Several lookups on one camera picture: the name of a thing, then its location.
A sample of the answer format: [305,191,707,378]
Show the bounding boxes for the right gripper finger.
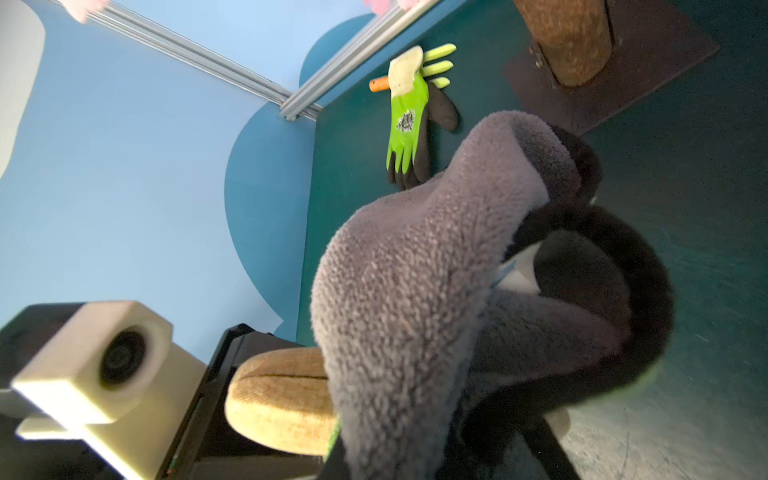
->
[522,416,581,480]

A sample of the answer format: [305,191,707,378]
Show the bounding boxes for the tan eyeglass case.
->
[224,347,338,456]

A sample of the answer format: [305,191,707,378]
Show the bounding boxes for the pink cherry blossom tree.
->
[59,0,616,88]

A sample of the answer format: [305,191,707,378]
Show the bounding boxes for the green grey microfiber cloth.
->
[310,111,674,479]

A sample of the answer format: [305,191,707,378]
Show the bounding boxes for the green black work glove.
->
[386,43,459,190]

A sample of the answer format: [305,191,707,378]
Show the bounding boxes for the back aluminium frame bar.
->
[280,0,439,121]

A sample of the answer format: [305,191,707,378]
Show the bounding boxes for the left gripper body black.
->
[1,303,114,479]

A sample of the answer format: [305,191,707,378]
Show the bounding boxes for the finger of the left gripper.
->
[157,324,322,479]

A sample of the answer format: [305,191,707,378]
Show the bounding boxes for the brown tree base plate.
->
[504,1,719,135]

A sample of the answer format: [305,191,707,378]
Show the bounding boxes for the left aluminium frame post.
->
[87,3,293,107]

